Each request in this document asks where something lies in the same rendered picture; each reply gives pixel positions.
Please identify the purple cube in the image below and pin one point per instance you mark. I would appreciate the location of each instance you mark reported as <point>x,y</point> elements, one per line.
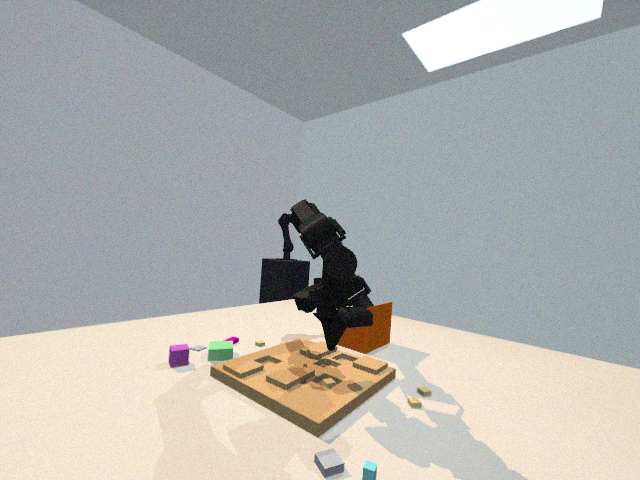
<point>178,355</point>

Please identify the teal block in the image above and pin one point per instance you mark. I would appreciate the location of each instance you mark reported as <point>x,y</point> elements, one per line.
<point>369,470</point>

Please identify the green block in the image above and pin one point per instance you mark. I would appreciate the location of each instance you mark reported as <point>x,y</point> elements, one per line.
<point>220,350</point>

